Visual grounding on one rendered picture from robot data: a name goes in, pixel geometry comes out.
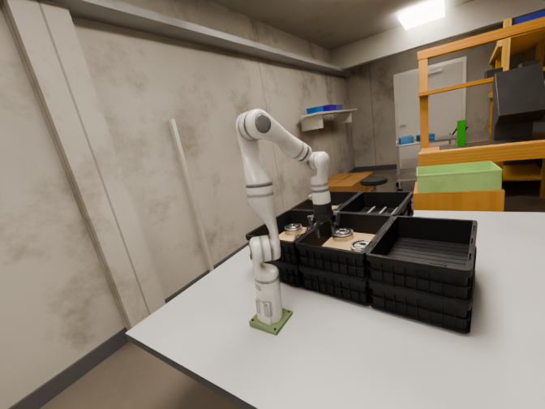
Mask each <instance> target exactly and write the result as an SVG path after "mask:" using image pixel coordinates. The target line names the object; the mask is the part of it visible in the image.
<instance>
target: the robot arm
mask: <svg viewBox="0 0 545 409"><path fill-rule="evenodd" d="M236 133H237V137H238V143H239V147H240V150H241V154H242V164H243V170H244V175H245V183H246V190H247V200H248V203H249V204H250V206H251V207H252V208H253V209H254V210H255V211H256V212H257V213H258V215H259V216H260V217H261V218H262V220H263V221H264V223H265V225H266V226H267V228H268V231H269V235H262V236H257V237H253V238H251V239H250V243H249V246H250V252H251V260H252V264H253V270H254V279H255V290H256V297H257V298H256V299H255V305H256V311H257V317H258V321H261V322H263V323H265V324H267V325H272V324H274V323H277V322H278V321H280V320H281V318H282V317H283V311H282V303H281V287H280V278H279V271H278V268H277V267H276V266H275V265H271V264H266V263H264V262H266V261H271V260H277V259H279V258H280V257H281V245H280V239H279V234H278V229H277V220H276V214H275V204H274V193H273V181H272V177H271V175H270V173H269V171H268V169H267V167H266V165H265V164H264V162H263V160H262V157H261V155H260V146H259V140H261V139H264V140H269V141H272V142H273V143H275V144H277V145H278V146H279V147H280V148H281V150H282V151H283V152H284V153H285V154H286V155H287V156H289V157H291V158H293V159H294V160H296V161H299V163H300V164H301V165H302V166H304V167H305V168H307V169H309V170H317V175H315V176H313V177H311V192H312V194H310V195H309V196H308V197H309V200H312V203H313V209H314V213H313V214H312V215H311V216H310V215H307V218H308V221H309V223H310V226H311V229H312V230H315V232H316V236H317V237H318V238H320V230H319V227H320V223H322V222H328V221H329V222H330V224H331V230H332V235H333V236H334V235H335V234H336V231H335V227H336V226H339V222H340V214H341V213H340V212H339V211H338V210H337V211H333V210H332V203H331V196H330V192H329V187H328V173H329V167H330V158H329V156H328V154H327V153H326V152H312V150H311V147H310V146H309V145H307V144H305V143H303V142H302V141H301V140H299V139H297V138H296V137H294V136H292V135H291V134H290V133H289V132H288V131H287V130H286V129H285V128H284V127H282V126H281V125H280V124H279V123H278V122H277V121H276V120H274V119H273V118H272V117H271V116H270V115H269V114H267V113H266V112H265V111H263V110H260V109H255V110H250V111H247V112H246V113H243V114H240V115H239V116H238V118H237V120H236ZM333 214H334V215H335V217H336V219H335V222H334V223H333V221H332V219H331V217H332V215H333ZM313 218H315V219H316V224H315V226H313V223H312V220H313Z"/></svg>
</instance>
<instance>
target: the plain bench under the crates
mask: <svg viewBox="0 0 545 409"><path fill-rule="evenodd" d="M413 217H438V218H453V219H467V220H475V221H477V222H478V229H477V238H476V245H475V246H476V248H477V255H476V263H475V279H474V296H473V305H472V314H471V323H470V332H469V333H468V334H461V333H458V332H455V331H452V330H449V329H444V328H440V327H438V326H434V325H429V324H427V323H423V322H421V321H416V320H412V319H410V318H406V317H403V316H398V315H395V314H392V313H389V312H384V311H380V310H378V309H374V308H372V307H371V304H369V305H367V306H363V305H361V304H356V303H352V302H350V301H346V300H343V299H338V298H335V297H332V296H329V295H324V294H321V293H318V292H315V291H309V290H307V289H304V288H303V286H292V285H290V284H286V283H284V282H280V287H281V303H282V307H283V308H285V309H287V310H290V311H292V312H293V315H292V316H291V317H290V319H289V320H288V321H287V322H286V323H285V325H284V326H283V328H282V329H281V331H280V332H279V333H278V335H277V336H276V335H273V334H269V333H266V332H264V331H262V330H259V329H255V328H252V327H250V325H249V320H250V319H251V318H252V317H253V316H254V315H255V314H256V313H257V311H256V305H255V299H256V298H257V297H256V290H255V279H254V270H253V264H252V260H251V258H250V253H251V252H250V247H249V246H246V247H245V248H244V249H243V250H241V251H240V252H238V253H237V254H235V255H234V256H232V257H231V258H229V259H228V260H227V261H226V262H224V263H223V264H221V265H220V266H218V267H217V268H215V269H214V270H213V271H212V272H210V273H209V274H207V275H206V276H204V277H203V278H201V279H200V280H199V281H198V282H196V283H195V284H193V285H192V286H190V287H189V288H187V289H186V290H185V291H184V292H182V293H181V294H180V295H178V296H176V297H175V298H174V299H172V300H170V301H169V302H168V303H167V304H165V305H164V306H163V307H161V308H159V309H158V310H157V311H155V312H154V313H153V314H152V315H150V316H148V317H147V318H146V319H144V320H143V321H141V322H140V323H139V324H138V325H136V326H135V327H133V328H132V329H130V330H128V331H127V332H126V333H125V334H126V336H127V340H128V341H129V342H132V343H133V344H135V345H136V346H138V347H140V348H141V349H143V350H145V351H146V352H148V353H149V354H151V355H153V356H155V357H157V358H158V359H160V360H162V361H163V362H165V363H167V364H168V365H170V366H171V367H173V368H175V369H177V370H178V371H179V372H182V373H184V374H185V375H187V376H189V377H190V378H192V379H193V380H195V381H197V382H199V383H200V384H201V385H204V386H205V387H207V388H209V389H210V390H212V391H214V392H215V393H217V394H219V395H220V396H222V397H223V398H226V399H227V400H229V401H231V402H232V403H234V404H236V405H237V406H239V407H241V408H242V409H545V213H531V212H479V211H427V210H414V215H413ZM371 302H372V301H371Z"/></svg>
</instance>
